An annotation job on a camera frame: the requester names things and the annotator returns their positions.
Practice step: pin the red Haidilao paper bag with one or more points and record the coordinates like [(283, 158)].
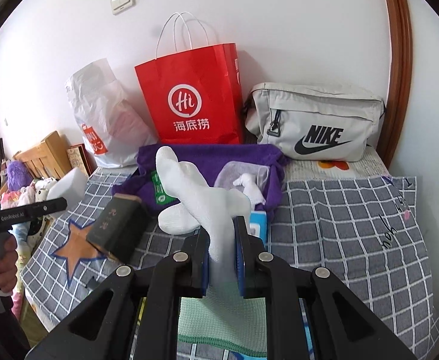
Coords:
[(194, 96)]

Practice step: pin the brown wooden door frame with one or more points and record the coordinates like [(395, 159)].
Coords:
[(400, 74)]

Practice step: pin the grey Nike waist bag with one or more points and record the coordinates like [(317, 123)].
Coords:
[(308, 122)]

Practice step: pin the white light switch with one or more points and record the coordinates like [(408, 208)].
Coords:
[(118, 6)]

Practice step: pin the white glove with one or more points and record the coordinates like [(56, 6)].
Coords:
[(201, 206)]

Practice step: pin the purple towel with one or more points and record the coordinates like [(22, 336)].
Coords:
[(210, 160)]

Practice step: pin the person left hand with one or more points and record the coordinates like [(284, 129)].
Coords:
[(8, 267)]

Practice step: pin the brown book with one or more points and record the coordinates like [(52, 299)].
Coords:
[(79, 157)]

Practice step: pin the blue tissue pack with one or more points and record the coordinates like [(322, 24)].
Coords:
[(258, 225)]

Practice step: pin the dark green tea tin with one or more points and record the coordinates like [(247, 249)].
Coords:
[(120, 226)]

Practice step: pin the colourful bedding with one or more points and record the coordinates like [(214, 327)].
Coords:
[(29, 234)]

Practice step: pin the white paper towel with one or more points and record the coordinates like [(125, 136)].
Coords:
[(250, 189)]

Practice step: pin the green sachet packet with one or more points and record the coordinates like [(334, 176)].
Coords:
[(161, 197)]

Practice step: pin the white Miniso plastic bag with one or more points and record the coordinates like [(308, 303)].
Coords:
[(111, 127)]

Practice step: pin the translucent white pouch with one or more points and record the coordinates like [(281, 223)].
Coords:
[(234, 170)]

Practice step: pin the brown star marker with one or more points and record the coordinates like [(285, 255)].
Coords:
[(77, 249)]

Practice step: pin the grey checkered blanket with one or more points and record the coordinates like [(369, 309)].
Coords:
[(363, 230)]

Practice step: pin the mint green cloth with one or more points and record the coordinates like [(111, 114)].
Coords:
[(224, 319)]

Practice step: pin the white sponge block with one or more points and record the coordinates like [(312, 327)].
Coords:
[(72, 187)]

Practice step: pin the wooden headboard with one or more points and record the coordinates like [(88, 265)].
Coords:
[(47, 159)]

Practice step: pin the purple plush toy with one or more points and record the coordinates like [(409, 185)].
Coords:
[(18, 176)]

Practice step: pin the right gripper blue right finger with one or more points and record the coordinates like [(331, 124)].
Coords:
[(242, 254)]

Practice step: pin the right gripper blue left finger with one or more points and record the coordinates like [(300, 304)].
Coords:
[(201, 261)]

